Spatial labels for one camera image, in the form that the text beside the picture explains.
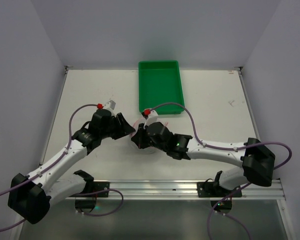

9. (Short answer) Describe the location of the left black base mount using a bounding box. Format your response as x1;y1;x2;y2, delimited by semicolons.
74;181;110;212

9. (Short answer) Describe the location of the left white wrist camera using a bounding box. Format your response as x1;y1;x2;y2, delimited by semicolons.
97;100;116;112

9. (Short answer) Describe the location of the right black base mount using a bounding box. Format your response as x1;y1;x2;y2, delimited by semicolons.
196;171;242;214

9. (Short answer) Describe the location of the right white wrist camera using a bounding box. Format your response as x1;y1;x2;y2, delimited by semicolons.
141;109;159;128

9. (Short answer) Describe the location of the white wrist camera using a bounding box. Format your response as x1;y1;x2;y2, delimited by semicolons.
97;100;116;112
141;109;159;128

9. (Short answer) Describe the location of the aluminium front rail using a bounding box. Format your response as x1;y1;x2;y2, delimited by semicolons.
49;178;283;201

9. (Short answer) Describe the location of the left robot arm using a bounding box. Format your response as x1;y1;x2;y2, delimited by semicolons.
8;109;135;224

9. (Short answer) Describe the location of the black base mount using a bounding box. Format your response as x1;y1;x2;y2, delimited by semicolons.
196;171;242;214
74;181;110;212

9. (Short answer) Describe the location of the green plastic tray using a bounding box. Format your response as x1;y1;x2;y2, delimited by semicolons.
138;60;185;115

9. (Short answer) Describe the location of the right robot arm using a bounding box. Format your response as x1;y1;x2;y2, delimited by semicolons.
131;122;276;198

